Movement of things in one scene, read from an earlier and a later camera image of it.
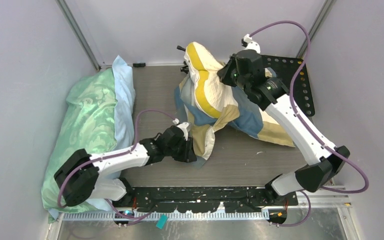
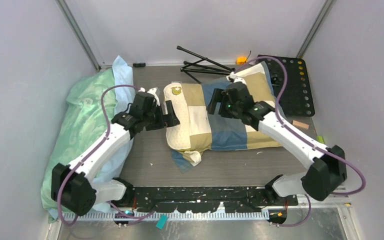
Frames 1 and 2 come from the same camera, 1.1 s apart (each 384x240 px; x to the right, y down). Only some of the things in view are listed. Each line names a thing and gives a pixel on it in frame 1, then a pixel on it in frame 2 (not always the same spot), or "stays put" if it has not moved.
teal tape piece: (161, 221) stays put
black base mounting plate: (208, 199) stays put
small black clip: (138, 65) stays put
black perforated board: (284, 67) stays put
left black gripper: (188, 155) → (165, 120)
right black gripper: (224, 73) → (219, 95)
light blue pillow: (125, 90) stays put
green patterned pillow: (88, 123) stays put
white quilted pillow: (213, 95) → (178, 136)
